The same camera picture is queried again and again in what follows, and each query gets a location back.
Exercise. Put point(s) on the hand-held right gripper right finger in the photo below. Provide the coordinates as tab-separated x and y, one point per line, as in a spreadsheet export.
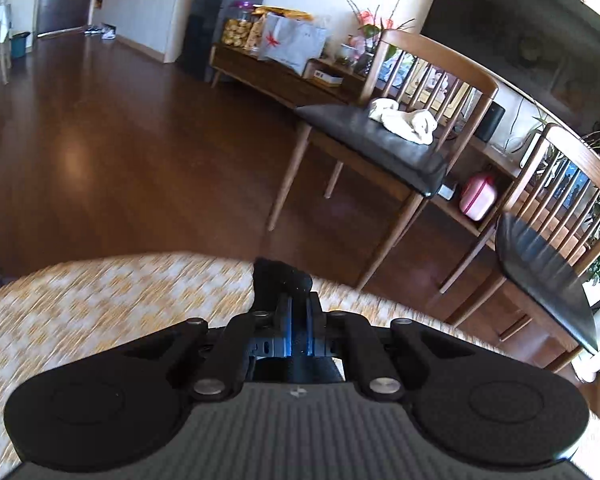
307	345

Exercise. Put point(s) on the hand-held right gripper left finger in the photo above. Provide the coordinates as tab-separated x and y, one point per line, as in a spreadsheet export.
284	345

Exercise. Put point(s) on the black T-shirt red print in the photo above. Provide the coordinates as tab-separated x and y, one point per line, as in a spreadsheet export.
280	277

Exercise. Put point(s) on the wooden chair black seat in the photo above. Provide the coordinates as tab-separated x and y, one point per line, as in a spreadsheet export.
370	135
540	265

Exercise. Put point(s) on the pink case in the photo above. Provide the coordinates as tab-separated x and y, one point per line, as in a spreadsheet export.
475	197

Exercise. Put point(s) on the white cloth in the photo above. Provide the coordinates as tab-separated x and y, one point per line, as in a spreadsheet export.
405	122

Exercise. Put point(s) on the small cardboard box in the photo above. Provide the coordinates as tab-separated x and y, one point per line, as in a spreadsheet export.
322	74

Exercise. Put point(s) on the wooden sideboard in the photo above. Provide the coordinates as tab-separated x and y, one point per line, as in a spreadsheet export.
260	67

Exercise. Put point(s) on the black speaker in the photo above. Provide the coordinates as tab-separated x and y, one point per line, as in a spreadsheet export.
490	122

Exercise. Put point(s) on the grey gift bag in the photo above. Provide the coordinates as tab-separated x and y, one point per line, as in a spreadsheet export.
290	42

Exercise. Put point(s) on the blue framed picture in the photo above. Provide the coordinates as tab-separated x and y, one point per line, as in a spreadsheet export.
577	180

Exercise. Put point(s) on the snack jar purple lid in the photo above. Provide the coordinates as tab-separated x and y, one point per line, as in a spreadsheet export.
236	30

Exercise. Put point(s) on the pink flower arrangement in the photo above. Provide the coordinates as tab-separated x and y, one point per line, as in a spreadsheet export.
370	20

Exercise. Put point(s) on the black cabinet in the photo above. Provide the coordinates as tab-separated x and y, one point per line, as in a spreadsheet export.
205	20

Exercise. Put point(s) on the pair of sneakers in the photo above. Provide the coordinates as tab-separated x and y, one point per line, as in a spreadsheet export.
107	34

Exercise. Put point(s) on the white lower cabinets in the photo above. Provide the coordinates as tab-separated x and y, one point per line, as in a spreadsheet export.
145	10

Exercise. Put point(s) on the flat screen television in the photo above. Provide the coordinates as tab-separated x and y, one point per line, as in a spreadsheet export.
505	25

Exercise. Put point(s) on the teal bin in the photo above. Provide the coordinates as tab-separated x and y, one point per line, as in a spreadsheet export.
21	46

